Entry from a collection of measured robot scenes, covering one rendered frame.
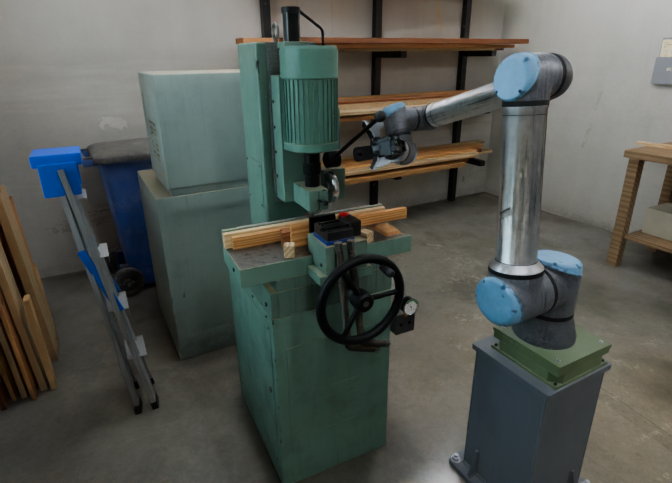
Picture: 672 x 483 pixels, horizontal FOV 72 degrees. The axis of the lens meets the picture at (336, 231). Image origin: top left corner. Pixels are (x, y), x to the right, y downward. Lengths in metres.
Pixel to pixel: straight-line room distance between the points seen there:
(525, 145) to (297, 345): 0.91
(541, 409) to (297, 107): 1.16
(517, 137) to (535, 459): 1.00
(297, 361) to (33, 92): 2.62
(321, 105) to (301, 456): 1.23
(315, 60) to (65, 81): 2.43
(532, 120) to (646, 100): 3.17
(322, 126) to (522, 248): 0.67
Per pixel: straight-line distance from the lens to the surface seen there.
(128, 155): 3.03
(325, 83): 1.42
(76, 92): 3.60
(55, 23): 3.60
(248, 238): 1.51
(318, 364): 1.64
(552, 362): 1.54
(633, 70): 4.49
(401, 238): 1.58
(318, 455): 1.91
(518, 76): 1.28
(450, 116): 1.69
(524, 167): 1.31
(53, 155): 1.92
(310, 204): 1.50
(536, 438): 1.68
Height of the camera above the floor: 1.48
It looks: 21 degrees down
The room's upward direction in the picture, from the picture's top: 1 degrees counter-clockwise
